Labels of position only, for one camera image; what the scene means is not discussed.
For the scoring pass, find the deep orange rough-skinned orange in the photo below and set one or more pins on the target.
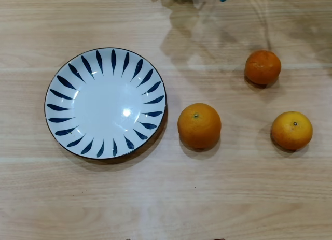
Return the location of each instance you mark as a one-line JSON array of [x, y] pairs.
[[262, 67]]

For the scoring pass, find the orange with green stem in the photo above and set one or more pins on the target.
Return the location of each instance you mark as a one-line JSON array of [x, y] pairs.
[[199, 128]]

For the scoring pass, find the yellowish orange with grey stem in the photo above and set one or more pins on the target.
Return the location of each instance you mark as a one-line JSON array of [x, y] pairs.
[[291, 132]]

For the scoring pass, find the white plate with blue strokes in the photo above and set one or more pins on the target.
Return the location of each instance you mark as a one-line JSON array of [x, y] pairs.
[[103, 105]]

